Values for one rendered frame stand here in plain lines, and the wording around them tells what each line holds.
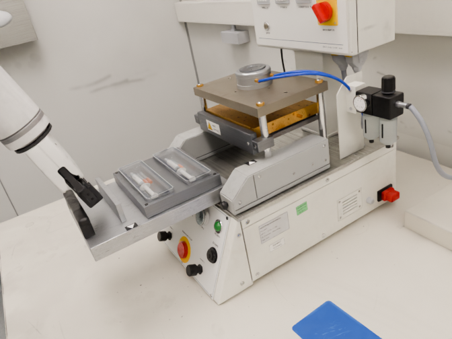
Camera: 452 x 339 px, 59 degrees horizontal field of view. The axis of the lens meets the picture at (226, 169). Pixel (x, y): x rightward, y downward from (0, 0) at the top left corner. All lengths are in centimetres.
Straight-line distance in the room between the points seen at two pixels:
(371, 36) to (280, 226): 43
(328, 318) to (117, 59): 183
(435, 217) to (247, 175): 44
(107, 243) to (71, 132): 161
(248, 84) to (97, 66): 149
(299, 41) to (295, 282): 53
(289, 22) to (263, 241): 49
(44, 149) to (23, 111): 7
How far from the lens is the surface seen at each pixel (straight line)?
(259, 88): 89
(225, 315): 85
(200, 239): 90
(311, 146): 85
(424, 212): 100
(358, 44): 88
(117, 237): 75
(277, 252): 88
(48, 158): 74
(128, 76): 234
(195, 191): 79
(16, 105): 72
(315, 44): 93
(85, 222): 76
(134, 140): 242
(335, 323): 81
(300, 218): 88
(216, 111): 95
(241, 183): 76
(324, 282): 88
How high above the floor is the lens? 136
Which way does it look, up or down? 27 degrees down
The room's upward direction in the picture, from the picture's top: 12 degrees counter-clockwise
